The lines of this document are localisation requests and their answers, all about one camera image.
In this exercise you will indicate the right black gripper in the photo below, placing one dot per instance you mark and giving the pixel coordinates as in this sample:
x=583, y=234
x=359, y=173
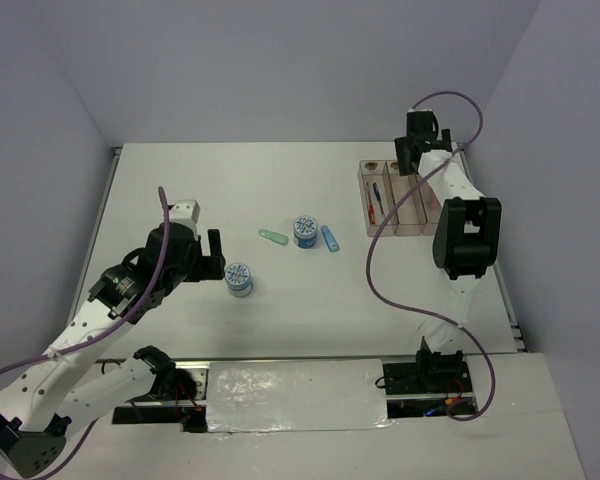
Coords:
x=405, y=168

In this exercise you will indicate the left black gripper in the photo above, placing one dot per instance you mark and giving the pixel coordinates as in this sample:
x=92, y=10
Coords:
x=207, y=267

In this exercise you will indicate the blue pen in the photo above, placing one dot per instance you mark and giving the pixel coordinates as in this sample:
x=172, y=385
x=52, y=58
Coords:
x=378, y=197

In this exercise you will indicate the blue jar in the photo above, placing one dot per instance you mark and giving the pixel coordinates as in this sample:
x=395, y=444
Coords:
x=305, y=229
x=238, y=280

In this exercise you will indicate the red pen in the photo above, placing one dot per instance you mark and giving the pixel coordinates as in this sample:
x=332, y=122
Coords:
x=370, y=207

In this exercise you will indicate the green correction tape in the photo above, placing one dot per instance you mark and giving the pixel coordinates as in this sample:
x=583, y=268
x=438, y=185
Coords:
x=274, y=237

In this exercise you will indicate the blue correction tape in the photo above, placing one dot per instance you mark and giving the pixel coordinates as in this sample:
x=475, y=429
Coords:
x=329, y=239

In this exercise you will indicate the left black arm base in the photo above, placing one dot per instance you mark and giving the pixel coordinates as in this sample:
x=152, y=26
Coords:
x=176, y=396

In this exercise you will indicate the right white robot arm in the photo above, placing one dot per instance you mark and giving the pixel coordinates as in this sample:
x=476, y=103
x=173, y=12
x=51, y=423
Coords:
x=467, y=231

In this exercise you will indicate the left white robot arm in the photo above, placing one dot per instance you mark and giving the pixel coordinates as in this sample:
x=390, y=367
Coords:
x=48, y=402

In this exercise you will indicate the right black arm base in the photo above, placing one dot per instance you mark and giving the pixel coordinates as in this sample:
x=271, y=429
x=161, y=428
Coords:
x=428, y=386

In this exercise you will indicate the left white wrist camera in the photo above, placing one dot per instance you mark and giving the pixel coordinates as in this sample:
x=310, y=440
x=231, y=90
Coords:
x=186, y=213

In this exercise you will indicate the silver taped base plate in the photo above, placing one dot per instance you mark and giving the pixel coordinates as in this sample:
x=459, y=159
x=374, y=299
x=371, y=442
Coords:
x=295, y=396

